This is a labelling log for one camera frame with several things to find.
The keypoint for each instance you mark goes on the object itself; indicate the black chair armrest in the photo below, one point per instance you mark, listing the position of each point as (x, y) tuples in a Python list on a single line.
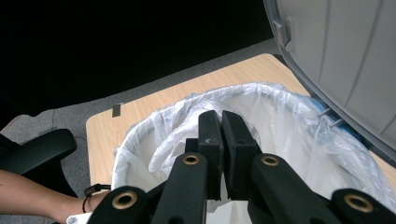
[(40, 149)]

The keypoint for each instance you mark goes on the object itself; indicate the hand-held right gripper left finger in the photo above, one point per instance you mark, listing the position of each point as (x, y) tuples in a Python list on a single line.
[(211, 140)]

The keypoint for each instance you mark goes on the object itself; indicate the white bin with plastic liner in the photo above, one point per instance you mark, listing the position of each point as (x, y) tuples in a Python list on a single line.
[(295, 124)]

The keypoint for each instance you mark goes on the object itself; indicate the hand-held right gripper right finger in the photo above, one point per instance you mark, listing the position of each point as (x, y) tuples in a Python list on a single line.
[(238, 143)]

